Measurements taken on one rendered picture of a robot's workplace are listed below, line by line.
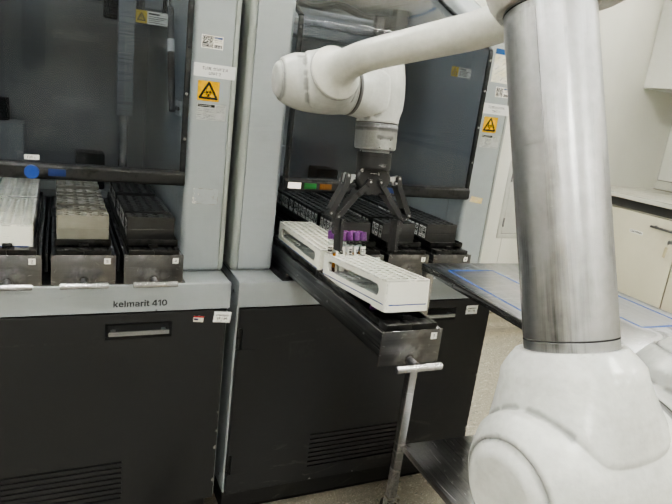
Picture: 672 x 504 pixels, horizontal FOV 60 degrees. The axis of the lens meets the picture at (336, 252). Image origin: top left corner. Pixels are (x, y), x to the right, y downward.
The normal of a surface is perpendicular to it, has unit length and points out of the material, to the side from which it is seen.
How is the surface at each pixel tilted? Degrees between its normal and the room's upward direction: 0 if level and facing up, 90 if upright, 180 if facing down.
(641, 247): 90
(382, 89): 84
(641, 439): 67
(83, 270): 90
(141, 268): 90
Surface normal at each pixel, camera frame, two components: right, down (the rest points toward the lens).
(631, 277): -0.90, 0.00
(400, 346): 0.41, 0.28
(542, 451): -0.31, -0.47
